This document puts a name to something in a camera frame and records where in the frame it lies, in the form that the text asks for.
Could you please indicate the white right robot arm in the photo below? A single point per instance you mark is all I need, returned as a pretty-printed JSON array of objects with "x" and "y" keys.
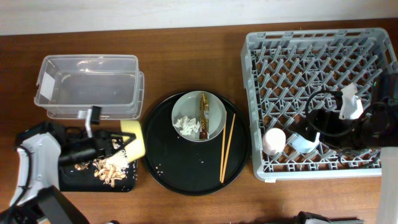
[{"x": 354, "y": 128}]

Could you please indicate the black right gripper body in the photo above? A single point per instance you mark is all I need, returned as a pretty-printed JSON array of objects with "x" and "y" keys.
[{"x": 331, "y": 124}]

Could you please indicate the clear plastic bin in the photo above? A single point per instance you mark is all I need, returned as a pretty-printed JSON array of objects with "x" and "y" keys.
[{"x": 69, "y": 84}]

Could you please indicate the round black tray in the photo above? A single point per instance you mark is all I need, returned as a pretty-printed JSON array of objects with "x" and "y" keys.
[{"x": 192, "y": 168}]

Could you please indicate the gold snack wrapper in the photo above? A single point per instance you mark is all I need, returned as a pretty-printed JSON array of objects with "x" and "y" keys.
[{"x": 204, "y": 117}]

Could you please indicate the pile of food scraps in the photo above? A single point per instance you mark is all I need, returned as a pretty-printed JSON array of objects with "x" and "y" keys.
[{"x": 112, "y": 169}]

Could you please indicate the blue plastic cup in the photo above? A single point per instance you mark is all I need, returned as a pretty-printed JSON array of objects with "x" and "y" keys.
[{"x": 304, "y": 146}]

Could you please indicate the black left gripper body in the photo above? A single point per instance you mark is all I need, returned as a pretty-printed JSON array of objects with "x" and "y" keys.
[{"x": 99, "y": 146}]

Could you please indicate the yellow bowl with food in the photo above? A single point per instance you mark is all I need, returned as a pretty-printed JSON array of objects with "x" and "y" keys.
[{"x": 135, "y": 149}]

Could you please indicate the white tissue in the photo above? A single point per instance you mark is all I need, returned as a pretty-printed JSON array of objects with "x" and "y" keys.
[{"x": 187, "y": 126}]

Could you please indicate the black base device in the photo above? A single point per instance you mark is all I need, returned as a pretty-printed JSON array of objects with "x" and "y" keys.
[{"x": 311, "y": 218}]

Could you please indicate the pink plastic cup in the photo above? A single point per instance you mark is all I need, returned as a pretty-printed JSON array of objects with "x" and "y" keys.
[{"x": 273, "y": 141}]

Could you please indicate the wooden chopstick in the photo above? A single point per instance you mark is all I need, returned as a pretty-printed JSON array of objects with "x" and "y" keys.
[
  {"x": 227, "y": 148},
  {"x": 222, "y": 151}
]

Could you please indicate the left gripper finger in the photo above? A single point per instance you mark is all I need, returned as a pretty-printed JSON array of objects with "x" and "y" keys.
[
  {"x": 118, "y": 144},
  {"x": 123, "y": 134}
]

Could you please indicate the grey plate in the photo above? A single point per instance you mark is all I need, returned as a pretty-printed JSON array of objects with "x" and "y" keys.
[{"x": 188, "y": 106}]

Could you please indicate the black rectangular tray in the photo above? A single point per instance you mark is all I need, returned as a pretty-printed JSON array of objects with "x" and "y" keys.
[{"x": 77, "y": 151}]

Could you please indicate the grey dishwasher rack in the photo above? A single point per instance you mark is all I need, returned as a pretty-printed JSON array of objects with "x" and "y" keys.
[{"x": 281, "y": 70}]

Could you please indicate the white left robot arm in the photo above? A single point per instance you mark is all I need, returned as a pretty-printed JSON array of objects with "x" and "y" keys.
[{"x": 54, "y": 158}]

